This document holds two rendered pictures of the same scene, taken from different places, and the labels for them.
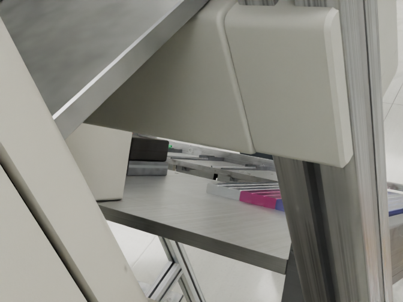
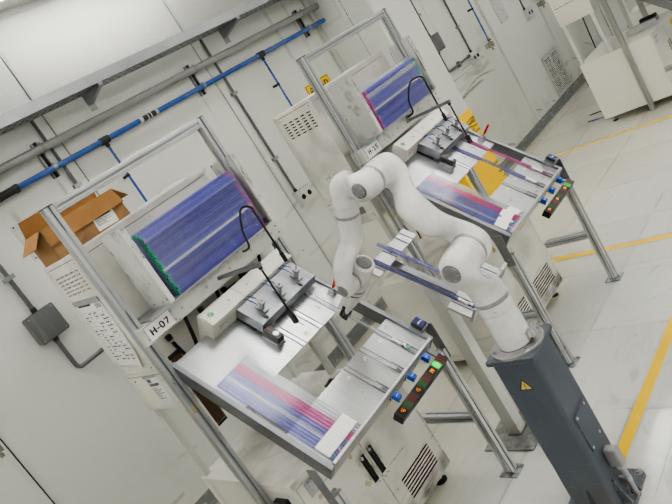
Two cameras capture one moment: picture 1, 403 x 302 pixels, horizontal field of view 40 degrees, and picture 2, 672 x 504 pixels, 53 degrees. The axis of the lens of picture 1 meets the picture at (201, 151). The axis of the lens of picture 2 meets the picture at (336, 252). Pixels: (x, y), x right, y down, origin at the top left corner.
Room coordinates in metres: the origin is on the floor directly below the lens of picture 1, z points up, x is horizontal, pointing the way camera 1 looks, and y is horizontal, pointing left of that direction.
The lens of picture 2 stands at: (1.23, -2.29, 1.80)
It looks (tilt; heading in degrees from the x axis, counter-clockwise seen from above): 14 degrees down; 97
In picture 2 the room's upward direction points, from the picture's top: 32 degrees counter-clockwise
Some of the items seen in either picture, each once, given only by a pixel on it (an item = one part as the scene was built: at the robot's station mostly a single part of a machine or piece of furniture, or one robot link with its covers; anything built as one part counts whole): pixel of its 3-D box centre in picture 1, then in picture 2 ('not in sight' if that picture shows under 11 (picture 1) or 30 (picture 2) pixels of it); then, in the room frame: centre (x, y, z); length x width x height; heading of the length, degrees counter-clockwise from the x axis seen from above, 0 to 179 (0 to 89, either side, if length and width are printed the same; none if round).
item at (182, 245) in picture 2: not in sight; (198, 232); (0.49, 0.25, 1.52); 0.51 x 0.13 x 0.27; 48
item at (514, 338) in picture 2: not in sight; (505, 321); (1.32, -0.22, 0.79); 0.19 x 0.19 x 0.18
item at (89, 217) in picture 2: not in sight; (101, 202); (0.20, 0.37, 1.82); 0.68 x 0.30 x 0.20; 48
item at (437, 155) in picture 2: not in sight; (472, 231); (1.48, 1.25, 0.65); 1.01 x 0.73 x 1.29; 138
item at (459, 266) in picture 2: not in sight; (471, 275); (1.30, -0.24, 1.00); 0.19 x 0.12 x 0.24; 50
